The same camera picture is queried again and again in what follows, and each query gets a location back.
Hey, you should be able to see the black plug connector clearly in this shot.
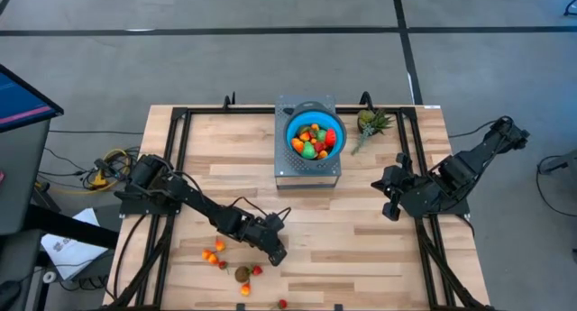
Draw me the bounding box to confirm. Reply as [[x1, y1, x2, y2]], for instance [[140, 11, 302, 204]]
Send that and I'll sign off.
[[93, 157, 117, 179]]

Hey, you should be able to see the white paper sheet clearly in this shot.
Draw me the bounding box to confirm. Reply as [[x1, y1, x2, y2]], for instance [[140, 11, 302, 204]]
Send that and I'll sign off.
[[40, 206, 109, 281]]

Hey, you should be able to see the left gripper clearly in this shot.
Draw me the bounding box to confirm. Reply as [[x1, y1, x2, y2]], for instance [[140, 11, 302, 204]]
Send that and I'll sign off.
[[245, 215, 289, 267]]

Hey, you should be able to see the potted succulent plant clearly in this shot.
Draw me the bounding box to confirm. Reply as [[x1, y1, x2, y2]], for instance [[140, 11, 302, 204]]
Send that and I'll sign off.
[[350, 107, 394, 157]]

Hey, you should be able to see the yellow cable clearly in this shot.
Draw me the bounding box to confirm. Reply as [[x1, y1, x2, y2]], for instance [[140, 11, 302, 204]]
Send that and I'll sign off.
[[49, 147, 133, 196]]

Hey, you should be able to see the thick black cable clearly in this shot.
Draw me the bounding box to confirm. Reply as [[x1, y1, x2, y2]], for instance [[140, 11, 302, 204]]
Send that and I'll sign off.
[[112, 214, 148, 301]]

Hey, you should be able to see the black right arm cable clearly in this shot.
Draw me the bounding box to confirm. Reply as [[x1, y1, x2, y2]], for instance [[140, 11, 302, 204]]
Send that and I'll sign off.
[[447, 119, 497, 140]]

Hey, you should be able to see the blue screen monitor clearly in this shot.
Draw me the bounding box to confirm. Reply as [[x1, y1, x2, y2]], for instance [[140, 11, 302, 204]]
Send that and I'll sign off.
[[0, 63, 64, 134]]

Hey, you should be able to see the black desk bar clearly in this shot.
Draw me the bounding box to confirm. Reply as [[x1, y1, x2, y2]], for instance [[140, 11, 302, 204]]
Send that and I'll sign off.
[[24, 205, 119, 250]]

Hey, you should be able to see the grey perforated metal stand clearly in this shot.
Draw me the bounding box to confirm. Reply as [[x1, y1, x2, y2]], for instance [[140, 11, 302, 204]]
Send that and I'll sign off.
[[273, 94, 343, 189]]

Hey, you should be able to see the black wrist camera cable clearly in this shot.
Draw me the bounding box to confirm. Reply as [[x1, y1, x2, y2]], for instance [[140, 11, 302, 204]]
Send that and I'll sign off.
[[227, 195, 293, 222]]

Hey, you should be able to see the blue collapsible bowl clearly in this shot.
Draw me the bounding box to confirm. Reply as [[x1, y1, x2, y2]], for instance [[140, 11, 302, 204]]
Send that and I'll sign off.
[[283, 101, 347, 171]]

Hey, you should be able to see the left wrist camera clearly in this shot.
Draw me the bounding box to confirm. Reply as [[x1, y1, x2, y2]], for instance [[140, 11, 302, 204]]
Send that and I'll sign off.
[[265, 213, 286, 231]]

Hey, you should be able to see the thin black floor cable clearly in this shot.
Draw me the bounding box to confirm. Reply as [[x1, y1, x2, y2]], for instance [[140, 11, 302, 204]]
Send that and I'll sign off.
[[535, 153, 577, 218]]

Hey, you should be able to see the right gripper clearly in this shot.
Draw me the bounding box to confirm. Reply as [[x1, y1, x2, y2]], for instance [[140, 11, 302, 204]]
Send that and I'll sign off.
[[371, 164, 423, 222]]

